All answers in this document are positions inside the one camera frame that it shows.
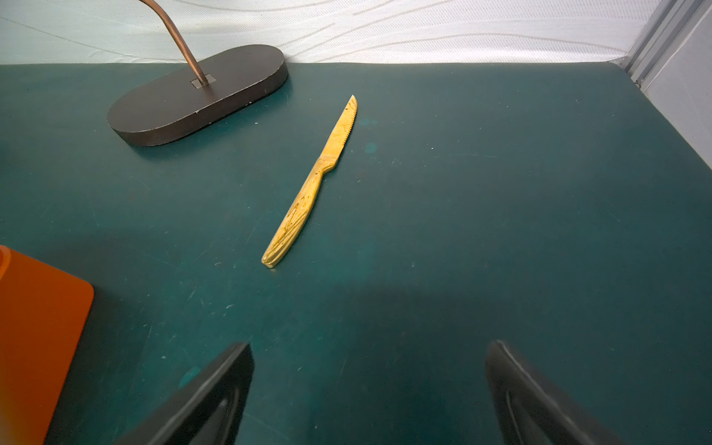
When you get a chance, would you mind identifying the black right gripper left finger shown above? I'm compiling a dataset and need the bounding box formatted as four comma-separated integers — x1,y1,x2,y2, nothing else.
116,343,255,444

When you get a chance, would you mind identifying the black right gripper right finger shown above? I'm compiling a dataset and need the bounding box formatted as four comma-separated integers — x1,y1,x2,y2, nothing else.
485,340,624,445

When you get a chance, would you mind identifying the orange storage box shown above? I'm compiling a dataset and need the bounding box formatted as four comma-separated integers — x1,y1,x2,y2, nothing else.
1,246,95,444

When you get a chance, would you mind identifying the yellow plastic knife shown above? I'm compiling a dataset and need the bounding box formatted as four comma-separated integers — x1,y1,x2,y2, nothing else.
261,96,358,269

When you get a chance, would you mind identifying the dark metal cup stand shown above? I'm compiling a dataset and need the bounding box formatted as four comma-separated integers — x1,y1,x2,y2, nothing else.
108,1,289,148

